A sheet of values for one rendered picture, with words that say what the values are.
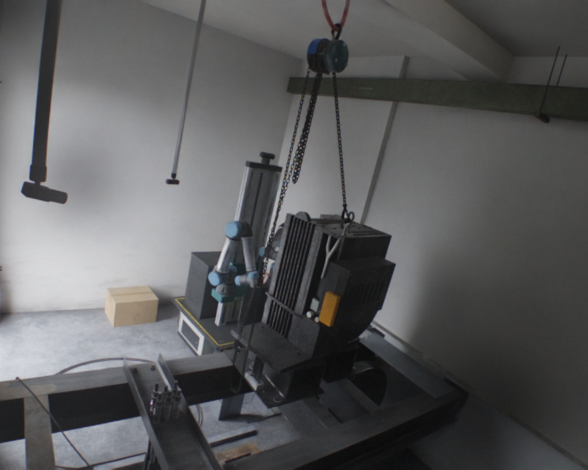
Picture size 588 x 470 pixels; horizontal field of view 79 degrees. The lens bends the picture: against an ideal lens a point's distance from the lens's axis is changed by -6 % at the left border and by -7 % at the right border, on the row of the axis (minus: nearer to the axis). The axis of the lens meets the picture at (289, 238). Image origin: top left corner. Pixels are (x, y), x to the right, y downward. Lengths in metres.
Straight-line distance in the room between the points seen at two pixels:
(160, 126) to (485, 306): 3.11
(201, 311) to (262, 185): 1.24
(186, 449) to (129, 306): 2.22
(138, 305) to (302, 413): 2.14
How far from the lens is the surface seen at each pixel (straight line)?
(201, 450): 1.87
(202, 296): 3.45
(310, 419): 2.25
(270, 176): 3.23
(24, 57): 3.69
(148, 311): 3.96
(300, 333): 2.21
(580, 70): 2.79
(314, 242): 2.06
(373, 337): 3.20
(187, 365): 2.35
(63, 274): 4.05
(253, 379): 2.25
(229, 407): 3.01
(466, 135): 2.96
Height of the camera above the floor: 2.02
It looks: 14 degrees down
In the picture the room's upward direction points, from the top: 13 degrees clockwise
